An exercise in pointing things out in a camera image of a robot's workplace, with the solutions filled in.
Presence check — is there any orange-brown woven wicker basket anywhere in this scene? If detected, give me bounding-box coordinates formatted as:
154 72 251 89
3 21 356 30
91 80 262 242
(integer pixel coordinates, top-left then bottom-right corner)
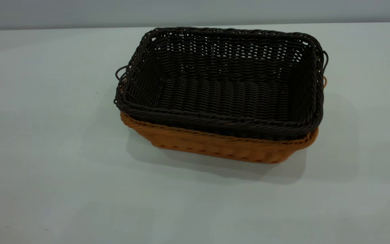
120 75 327 164

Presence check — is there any dark brown woven wicker basket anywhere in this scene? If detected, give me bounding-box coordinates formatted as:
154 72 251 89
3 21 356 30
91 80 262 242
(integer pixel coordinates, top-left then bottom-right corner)
114 27 329 141

